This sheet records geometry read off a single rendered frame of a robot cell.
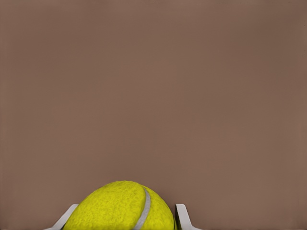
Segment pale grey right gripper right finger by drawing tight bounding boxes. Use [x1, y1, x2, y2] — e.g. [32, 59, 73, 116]
[175, 203, 202, 230]

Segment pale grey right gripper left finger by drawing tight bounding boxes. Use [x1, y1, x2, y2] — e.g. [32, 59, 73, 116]
[50, 204, 80, 230]

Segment yellow tennis ball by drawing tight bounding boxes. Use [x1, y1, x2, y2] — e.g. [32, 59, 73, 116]
[62, 180, 175, 230]

